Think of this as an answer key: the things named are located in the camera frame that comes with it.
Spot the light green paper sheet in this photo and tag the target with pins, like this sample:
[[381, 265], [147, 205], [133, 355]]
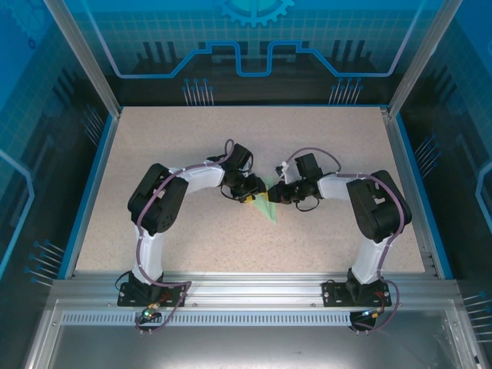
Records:
[[268, 207]]

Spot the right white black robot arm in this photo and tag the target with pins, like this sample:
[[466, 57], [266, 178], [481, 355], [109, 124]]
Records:
[[380, 207]]

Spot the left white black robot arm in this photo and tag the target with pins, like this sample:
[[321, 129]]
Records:
[[157, 207]]

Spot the blue table edge strip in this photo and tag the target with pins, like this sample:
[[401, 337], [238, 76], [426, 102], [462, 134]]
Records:
[[416, 173], [99, 173]]

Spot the grey metal panel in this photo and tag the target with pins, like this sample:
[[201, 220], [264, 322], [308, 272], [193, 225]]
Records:
[[250, 346]]

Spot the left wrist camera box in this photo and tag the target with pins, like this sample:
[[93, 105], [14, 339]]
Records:
[[248, 169]]

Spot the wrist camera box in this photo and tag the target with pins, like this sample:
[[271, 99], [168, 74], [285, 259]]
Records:
[[248, 169], [283, 169]]

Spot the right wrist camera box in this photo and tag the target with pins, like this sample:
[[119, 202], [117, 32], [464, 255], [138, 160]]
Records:
[[283, 169]]

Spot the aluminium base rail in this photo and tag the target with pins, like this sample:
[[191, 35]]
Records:
[[250, 286]]

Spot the aluminium table side rail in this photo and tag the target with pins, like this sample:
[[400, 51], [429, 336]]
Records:
[[399, 153]]

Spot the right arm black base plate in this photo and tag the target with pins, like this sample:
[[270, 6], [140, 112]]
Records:
[[332, 294]]

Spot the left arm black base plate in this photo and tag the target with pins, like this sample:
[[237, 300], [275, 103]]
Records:
[[127, 296]]

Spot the aluminium frame post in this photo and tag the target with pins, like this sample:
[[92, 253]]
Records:
[[419, 61], [88, 61]]

